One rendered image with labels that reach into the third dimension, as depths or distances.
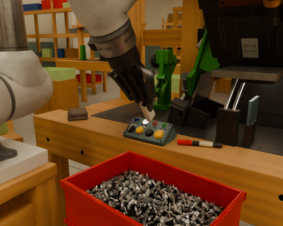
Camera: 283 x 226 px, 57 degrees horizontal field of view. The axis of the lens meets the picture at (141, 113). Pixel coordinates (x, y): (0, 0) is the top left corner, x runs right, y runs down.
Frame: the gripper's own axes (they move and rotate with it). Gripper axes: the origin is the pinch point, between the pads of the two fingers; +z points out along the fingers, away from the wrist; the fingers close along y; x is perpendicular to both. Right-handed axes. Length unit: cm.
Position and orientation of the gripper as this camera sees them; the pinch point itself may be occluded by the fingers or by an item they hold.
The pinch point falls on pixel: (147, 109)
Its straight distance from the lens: 72.0
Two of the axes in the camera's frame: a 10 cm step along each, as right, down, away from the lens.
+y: 8.3, 1.4, -5.5
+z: 3.3, 6.7, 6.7
